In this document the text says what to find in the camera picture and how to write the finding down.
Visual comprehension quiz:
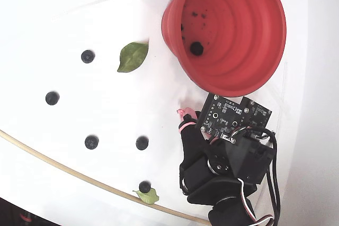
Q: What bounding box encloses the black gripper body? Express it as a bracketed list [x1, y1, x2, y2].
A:
[179, 135, 274, 206]

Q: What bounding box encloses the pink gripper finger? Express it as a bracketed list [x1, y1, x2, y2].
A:
[176, 107, 210, 164]

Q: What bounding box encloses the dark blueberry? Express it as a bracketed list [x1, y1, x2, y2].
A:
[84, 134, 100, 150]
[138, 180, 152, 194]
[81, 50, 95, 64]
[45, 91, 60, 106]
[189, 41, 204, 56]
[135, 135, 149, 151]

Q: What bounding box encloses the red collapsible cup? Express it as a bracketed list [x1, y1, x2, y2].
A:
[160, 0, 287, 98]

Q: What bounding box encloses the medium green leaf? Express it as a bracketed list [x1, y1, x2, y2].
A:
[132, 188, 160, 205]

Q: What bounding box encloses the white paper sheet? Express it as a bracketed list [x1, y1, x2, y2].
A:
[0, 0, 288, 226]

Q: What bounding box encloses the large green leaf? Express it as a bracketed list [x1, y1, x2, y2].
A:
[117, 42, 149, 74]

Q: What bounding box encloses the thin wooden stick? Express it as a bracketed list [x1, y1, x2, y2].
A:
[0, 129, 212, 226]

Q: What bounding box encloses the black camera module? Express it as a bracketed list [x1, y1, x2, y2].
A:
[239, 96, 273, 131]
[195, 93, 246, 142]

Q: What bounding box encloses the white red servo wire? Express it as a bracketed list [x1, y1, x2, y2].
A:
[236, 178, 276, 224]

